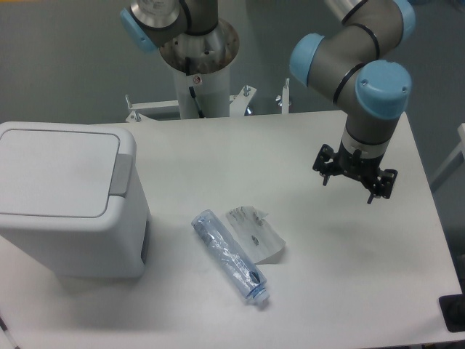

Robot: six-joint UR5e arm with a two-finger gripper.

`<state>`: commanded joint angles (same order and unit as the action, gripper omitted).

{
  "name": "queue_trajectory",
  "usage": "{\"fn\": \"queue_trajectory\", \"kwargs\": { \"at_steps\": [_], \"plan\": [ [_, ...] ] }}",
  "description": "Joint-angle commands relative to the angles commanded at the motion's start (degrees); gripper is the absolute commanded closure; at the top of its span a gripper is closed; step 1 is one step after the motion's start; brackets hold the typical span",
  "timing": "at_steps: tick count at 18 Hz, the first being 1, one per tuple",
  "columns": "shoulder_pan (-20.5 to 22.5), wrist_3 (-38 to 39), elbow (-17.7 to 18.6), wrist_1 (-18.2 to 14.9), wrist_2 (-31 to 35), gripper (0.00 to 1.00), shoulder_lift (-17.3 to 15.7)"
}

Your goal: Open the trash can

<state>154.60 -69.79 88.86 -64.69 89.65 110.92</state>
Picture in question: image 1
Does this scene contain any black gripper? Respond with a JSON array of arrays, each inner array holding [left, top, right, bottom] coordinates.
[[313, 143, 397, 204]]

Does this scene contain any white trash can lid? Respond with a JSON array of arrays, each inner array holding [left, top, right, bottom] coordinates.
[[1, 129, 119, 217]]

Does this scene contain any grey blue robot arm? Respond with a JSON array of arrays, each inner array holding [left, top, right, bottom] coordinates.
[[120, 1, 416, 198]]

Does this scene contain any grey trash can push button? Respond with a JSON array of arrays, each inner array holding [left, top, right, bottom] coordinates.
[[109, 153, 133, 197]]

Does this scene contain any white plastic trash can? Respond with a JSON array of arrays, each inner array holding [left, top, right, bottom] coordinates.
[[1, 121, 150, 278]]

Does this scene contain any clear plastic wrapper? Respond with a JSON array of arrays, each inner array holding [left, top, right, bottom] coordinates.
[[225, 206, 286, 265]]

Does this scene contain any clear plastic water bottle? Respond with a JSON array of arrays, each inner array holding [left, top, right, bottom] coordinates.
[[191, 209, 270, 309]]

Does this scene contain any white metal base frame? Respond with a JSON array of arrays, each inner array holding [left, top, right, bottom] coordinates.
[[124, 79, 294, 123]]

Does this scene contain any white frame at right edge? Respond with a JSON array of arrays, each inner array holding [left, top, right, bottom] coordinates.
[[430, 123, 464, 193]]

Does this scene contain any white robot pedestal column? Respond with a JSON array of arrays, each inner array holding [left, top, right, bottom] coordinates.
[[159, 19, 240, 119]]

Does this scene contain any black pedestal cable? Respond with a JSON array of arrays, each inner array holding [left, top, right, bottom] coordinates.
[[185, 56, 206, 119]]

